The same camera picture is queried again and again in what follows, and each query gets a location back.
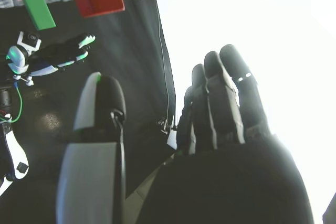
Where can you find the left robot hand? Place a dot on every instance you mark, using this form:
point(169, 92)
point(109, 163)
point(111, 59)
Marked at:
point(223, 182)

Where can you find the green wooden block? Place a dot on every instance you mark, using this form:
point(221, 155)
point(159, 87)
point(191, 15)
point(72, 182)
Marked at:
point(39, 10)

